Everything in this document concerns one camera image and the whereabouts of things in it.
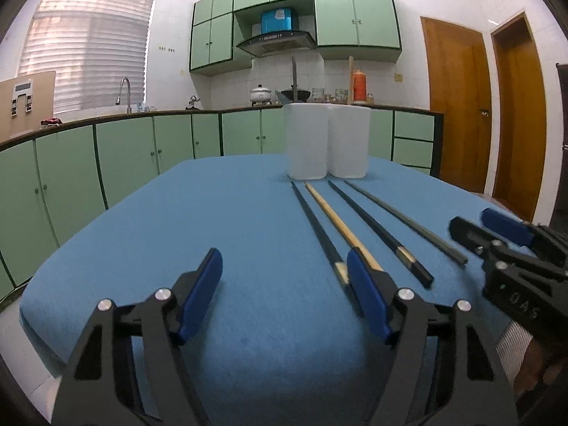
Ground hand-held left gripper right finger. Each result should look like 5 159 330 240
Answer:
346 247 519 426

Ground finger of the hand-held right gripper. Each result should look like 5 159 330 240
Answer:
449 217 507 256
480 208 540 247

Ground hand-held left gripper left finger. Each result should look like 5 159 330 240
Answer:
52 247 224 426

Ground black chopstick with beige band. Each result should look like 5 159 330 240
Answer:
327 180 435 288

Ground light wooden chopstick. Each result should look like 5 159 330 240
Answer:
304 181 383 272

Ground dark blue chopstick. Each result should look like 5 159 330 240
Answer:
290 180 356 307

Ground white plastic utensil container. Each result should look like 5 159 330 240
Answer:
283 103 330 180
327 104 371 179

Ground blue tablecloth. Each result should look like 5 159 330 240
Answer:
20 154 537 426

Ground wooden door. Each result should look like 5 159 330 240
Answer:
490 9 547 223
420 16 493 195

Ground green base cabinets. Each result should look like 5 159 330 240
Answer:
0 106 444 302

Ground orange thermos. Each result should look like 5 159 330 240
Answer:
351 66 368 104

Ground black wok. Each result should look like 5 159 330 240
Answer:
281 84 312 103

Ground chrome kitchen faucet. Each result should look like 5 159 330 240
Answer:
116 77 133 114

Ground brown cardboard box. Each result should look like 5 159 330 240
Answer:
0 70 56 143

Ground black range hood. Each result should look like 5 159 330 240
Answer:
235 30 317 58

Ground white window blinds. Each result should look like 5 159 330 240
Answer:
17 0 158 114

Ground blue box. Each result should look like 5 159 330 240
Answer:
260 6 296 35

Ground green wall cabinets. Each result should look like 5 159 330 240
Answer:
189 0 403 75

